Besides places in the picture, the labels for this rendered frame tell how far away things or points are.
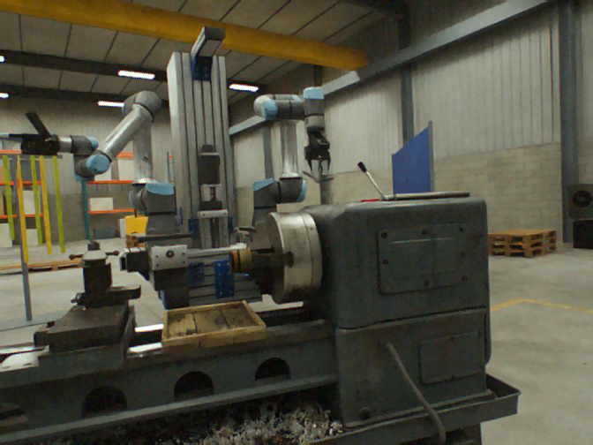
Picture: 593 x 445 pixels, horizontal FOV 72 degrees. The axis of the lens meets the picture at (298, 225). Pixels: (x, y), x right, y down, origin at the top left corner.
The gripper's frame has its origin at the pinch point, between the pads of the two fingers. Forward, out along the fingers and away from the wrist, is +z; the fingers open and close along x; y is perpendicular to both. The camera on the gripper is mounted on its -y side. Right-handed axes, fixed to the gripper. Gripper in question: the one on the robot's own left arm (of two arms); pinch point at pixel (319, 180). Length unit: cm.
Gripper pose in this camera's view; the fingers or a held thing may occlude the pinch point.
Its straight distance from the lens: 159.2
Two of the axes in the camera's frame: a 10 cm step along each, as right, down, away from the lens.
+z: 0.6, 10.0, 0.5
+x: -9.5, 0.7, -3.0
